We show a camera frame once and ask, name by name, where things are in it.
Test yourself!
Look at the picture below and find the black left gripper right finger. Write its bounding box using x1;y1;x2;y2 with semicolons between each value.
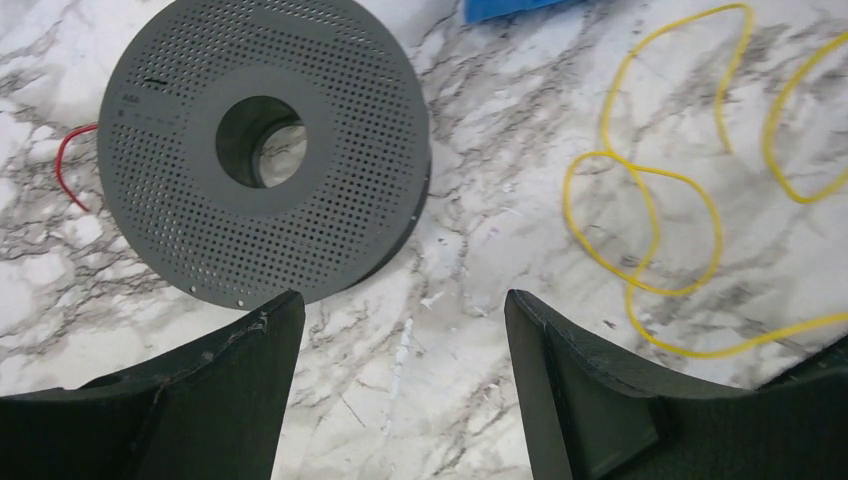
504;290;847;479

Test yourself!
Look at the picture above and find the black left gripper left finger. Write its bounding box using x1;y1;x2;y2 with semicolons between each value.
1;291;305;479

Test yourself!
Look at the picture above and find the red wire on spool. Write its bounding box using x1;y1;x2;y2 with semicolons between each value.
54;123;101;215

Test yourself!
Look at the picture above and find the yellow wire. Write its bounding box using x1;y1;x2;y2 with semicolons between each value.
563;2;848;361

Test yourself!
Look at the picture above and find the blue plastic bin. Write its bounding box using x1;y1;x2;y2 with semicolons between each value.
463;0;583;24

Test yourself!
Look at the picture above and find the grey perforated cable spool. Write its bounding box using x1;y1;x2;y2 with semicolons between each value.
97;1;431;310

